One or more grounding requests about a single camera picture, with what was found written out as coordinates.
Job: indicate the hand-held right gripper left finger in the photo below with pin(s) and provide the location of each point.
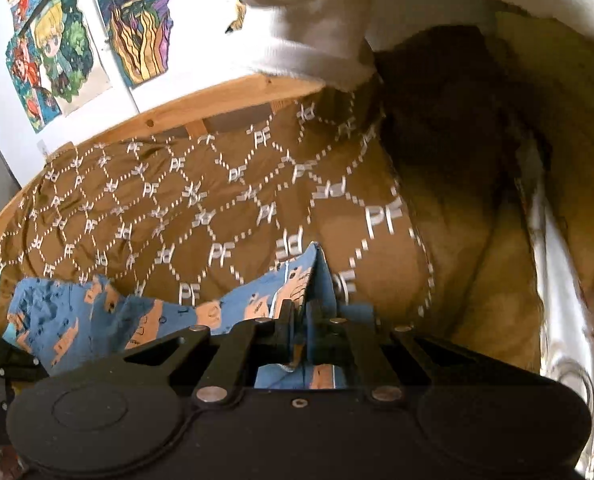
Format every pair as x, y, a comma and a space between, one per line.
284, 335

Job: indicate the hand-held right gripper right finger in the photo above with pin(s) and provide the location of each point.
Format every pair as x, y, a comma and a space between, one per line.
322, 340

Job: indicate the blue pants with orange print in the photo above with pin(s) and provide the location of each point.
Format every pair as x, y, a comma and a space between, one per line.
142, 315

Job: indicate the brown printed blanket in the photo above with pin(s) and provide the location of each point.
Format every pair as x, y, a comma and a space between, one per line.
142, 220

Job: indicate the white shiny cloth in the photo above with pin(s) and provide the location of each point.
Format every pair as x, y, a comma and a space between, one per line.
557, 285

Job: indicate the white garment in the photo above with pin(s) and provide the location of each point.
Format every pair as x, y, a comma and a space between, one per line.
302, 25

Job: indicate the tan cloth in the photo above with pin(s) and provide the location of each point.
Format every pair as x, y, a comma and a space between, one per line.
567, 110

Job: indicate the wooden bed frame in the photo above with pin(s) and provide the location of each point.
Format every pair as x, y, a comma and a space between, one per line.
152, 117

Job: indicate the orange-haired figure wall poster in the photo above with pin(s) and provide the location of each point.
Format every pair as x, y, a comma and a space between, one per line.
27, 85

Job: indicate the blond figure wall poster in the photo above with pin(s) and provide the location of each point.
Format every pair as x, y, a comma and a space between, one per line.
59, 50

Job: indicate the swirl pattern wall poster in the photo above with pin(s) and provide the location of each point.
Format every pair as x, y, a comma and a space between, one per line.
137, 15

